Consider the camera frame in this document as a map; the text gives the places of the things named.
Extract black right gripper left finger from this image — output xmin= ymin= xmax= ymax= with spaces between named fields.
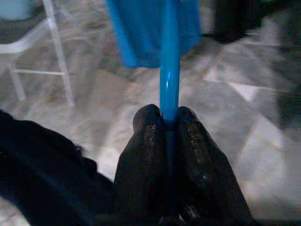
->
xmin=114 ymin=104 xmax=170 ymax=223

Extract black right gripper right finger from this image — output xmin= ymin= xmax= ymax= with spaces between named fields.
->
xmin=175 ymin=106 xmax=257 ymax=223

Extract blue plastic clothes hanger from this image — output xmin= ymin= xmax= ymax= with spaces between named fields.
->
xmin=158 ymin=0 xmax=182 ymax=223

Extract navy blue garment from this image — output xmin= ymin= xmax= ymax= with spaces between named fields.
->
xmin=0 ymin=109 xmax=118 ymax=226

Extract blue shirt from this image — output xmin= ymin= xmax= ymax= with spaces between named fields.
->
xmin=105 ymin=0 xmax=203 ymax=69

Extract white folding chair grey seat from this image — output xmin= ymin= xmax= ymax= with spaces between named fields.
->
xmin=0 ymin=0 xmax=75 ymax=108

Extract light blue pillow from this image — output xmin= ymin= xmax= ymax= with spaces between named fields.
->
xmin=0 ymin=0 xmax=36 ymax=20

